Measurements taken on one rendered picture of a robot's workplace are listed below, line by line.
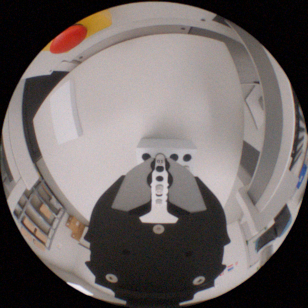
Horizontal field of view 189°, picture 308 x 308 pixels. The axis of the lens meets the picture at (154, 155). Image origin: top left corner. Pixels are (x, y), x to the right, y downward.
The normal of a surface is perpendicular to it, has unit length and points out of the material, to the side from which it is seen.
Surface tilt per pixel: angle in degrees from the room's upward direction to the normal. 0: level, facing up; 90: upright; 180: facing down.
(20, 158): 90
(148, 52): 0
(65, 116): 0
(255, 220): 90
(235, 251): 90
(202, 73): 0
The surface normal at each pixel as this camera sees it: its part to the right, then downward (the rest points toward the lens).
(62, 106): -0.05, 0.47
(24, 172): 0.98, -0.15
